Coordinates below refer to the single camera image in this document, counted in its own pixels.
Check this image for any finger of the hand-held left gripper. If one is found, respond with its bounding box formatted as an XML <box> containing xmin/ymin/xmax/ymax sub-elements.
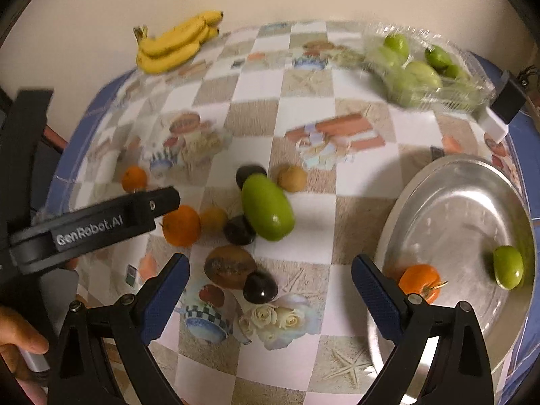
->
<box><xmin>0</xmin><ymin>90</ymin><xmax>54</xmax><ymax>237</ymax></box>
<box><xmin>127</xmin><ymin>186</ymin><xmax>181</xmax><ymax>232</ymax></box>

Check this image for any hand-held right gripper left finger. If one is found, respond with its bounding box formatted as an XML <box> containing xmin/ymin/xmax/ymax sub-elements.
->
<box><xmin>46</xmin><ymin>253</ymin><xmax>191</xmax><ymax>405</ymax></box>

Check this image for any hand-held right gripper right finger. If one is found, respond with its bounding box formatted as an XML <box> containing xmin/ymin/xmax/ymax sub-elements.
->
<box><xmin>351</xmin><ymin>254</ymin><xmax>494</xmax><ymax>405</ymax></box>

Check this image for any orange tangerine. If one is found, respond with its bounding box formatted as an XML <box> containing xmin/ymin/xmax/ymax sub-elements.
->
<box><xmin>121</xmin><ymin>165</ymin><xmax>149</xmax><ymax>192</ymax></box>
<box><xmin>161</xmin><ymin>205</ymin><xmax>202</xmax><ymax>246</ymax></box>
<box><xmin>399</xmin><ymin>264</ymin><xmax>448</xmax><ymax>303</ymax></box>

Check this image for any brown longan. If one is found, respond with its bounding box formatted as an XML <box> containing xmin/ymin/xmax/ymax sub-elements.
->
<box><xmin>276</xmin><ymin>164</ymin><xmax>308</xmax><ymax>192</ymax></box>
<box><xmin>199</xmin><ymin>207</ymin><xmax>229</xmax><ymax>234</ymax></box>

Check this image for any dark cherry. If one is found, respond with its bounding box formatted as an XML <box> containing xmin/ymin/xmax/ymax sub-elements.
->
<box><xmin>223</xmin><ymin>215</ymin><xmax>257</xmax><ymax>246</ymax></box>
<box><xmin>235</xmin><ymin>164</ymin><xmax>267</xmax><ymax>190</ymax></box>
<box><xmin>242</xmin><ymin>271</ymin><xmax>278</xmax><ymax>304</ymax></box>

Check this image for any large long green jujube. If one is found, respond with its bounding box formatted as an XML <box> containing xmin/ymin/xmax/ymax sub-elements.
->
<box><xmin>240</xmin><ymin>174</ymin><xmax>295</xmax><ymax>242</ymax></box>

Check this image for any round metal plate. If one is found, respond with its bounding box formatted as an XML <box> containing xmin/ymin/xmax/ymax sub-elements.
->
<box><xmin>366</xmin><ymin>154</ymin><xmax>537</xmax><ymax>405</ymax></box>

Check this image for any single rounded green jujube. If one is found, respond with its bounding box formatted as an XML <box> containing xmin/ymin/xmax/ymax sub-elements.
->
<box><xmin>493</xmin><ymin>245</ymin><xmax>524</xmax><ymax>290</ymax></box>

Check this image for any person's left hand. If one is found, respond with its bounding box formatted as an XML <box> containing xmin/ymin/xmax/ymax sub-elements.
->
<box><xmin>0</xmin><ymin>306</ymin><xmax>50</xmax><ymax>389</ymax></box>

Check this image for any dark red-edged seat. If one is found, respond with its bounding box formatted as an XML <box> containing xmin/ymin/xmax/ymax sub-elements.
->
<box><xmin>31</xmin><ymin>124</ymin><xmax>70</xmax><ymax>220</ymax></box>

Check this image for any yellow banana bunch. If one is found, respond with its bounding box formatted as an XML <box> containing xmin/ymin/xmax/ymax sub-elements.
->
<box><xmin>133</xmin><ymin>9</ymin><xmax>224</xmax><ymax>74</ymax></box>

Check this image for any pile of small green jujubes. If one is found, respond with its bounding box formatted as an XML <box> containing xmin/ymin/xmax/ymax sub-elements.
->
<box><xmin>365</xmin><ymin>33</ymin><xmax>473</xmax><ymax>108</ymax></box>

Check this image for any clear plastic clamshell box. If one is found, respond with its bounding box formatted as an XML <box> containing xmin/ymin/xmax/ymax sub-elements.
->
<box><xmin>363</xmin><ymin>23</ymin><xmax>496</xmax><ymax>112</ymax></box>

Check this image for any black charger adapter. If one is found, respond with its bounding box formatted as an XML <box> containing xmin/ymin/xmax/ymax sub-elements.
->
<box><xmin>491</xmin><ymin>71</ymin><xmax>527</xmax><ymax>122</ymax></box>

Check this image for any black cable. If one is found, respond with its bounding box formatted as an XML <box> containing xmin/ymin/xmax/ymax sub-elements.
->
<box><xmin>518</xmin><ymin>64</ymin><xmax>540</xmax><ymax>89</ymax></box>

